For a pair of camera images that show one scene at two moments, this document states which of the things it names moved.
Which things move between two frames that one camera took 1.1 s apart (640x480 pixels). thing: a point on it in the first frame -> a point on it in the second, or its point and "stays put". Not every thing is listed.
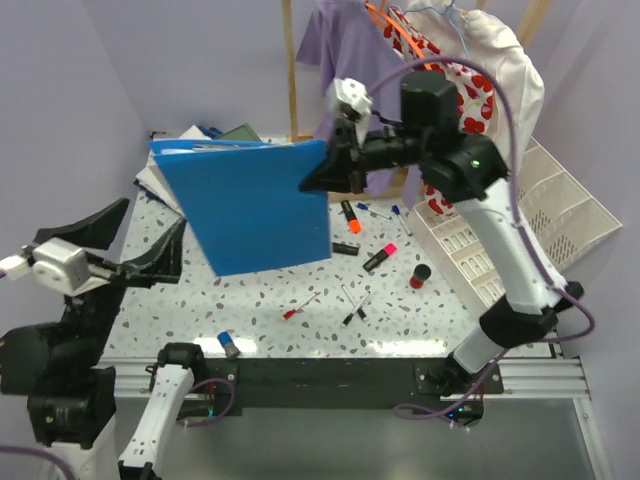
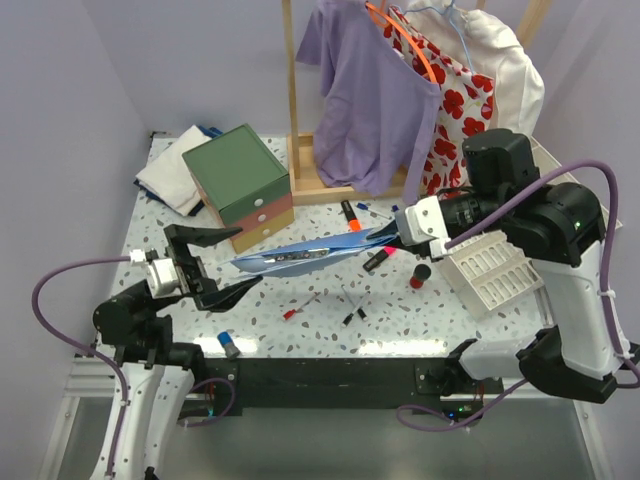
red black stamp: x=421 y=273 stays put
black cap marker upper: x=359 y=310 stays put
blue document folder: x=244 y=203 -> x=309 y=255
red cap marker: x=290 y=313 stays put
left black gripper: x=122 y=273 -> x=191 y=270
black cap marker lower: x=348 y=318 stays put
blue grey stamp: x=230 y=349 stays put
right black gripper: x=341 y=163 -> x=411 y=247
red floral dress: x=477 y=93 stays put
